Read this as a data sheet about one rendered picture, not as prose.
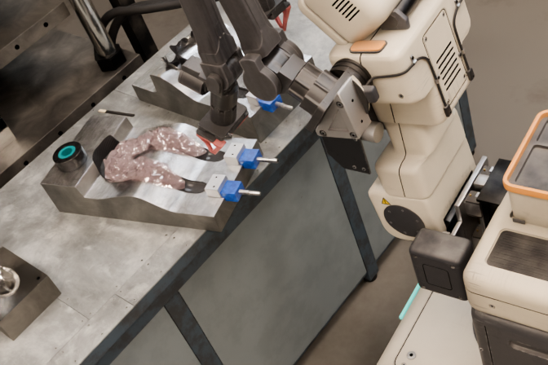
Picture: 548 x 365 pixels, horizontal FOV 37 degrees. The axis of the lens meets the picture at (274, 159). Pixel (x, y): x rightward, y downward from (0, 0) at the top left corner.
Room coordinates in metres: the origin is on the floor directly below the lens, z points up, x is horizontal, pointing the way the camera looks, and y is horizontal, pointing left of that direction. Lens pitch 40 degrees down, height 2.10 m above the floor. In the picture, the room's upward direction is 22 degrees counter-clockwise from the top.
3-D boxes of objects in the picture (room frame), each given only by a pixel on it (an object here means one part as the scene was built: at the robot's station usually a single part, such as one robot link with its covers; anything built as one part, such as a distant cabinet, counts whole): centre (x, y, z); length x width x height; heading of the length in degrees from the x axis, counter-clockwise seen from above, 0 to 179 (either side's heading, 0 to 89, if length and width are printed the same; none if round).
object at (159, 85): (1.91, 0.05, 0.87); 0.50 x 0.26 x 0.14; 35
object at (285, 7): (1.76, -0.14, 1.05); 0.07 x 0.07 x 0.09; 35
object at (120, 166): (1.63, 0.29, 0.90); 0.26 x 0.18 x 0.08; 52
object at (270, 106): (1.65, -0.05, 0.89); 0.13 x 0.05 x 0.05; 35
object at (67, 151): (1.71, 0.48, 0.93); 0.08 x 0.08 x 0.04
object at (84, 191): (1.63, 0.30, 0.85); 0.50 x 0.26 x 0.11; 52
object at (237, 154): (1.51, 0.04, 0.85); 0.13 x 0.05 x 0.05; 52
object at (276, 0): (1.74, -0.12, 1.12); 0.10 x 0.07 x 0.07; 125
